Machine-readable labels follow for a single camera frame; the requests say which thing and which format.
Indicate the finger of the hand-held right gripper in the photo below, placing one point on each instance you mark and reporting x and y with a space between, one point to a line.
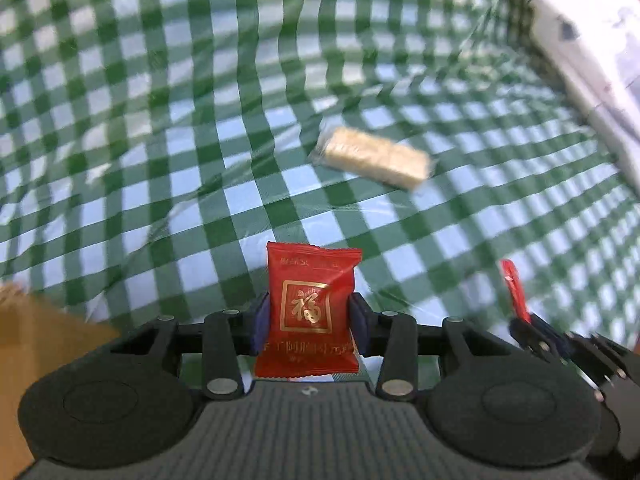
537 337

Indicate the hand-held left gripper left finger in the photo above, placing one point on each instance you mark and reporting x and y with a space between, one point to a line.
260 325

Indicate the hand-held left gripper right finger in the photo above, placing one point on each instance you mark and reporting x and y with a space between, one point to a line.
359 325

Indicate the long red snack packet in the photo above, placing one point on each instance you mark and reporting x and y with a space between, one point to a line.
515 290

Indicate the red gold-print snack packet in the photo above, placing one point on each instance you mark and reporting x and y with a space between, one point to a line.
305 270

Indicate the brown cardboard box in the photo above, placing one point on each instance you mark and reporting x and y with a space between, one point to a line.
30 340

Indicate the clear-wrapped beige cracker bar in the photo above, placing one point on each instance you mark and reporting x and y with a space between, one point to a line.
372 157

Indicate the green checked cloth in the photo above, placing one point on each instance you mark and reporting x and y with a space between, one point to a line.
200 110

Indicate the white printed cloth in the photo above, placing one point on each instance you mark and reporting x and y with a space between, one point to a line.
590 60

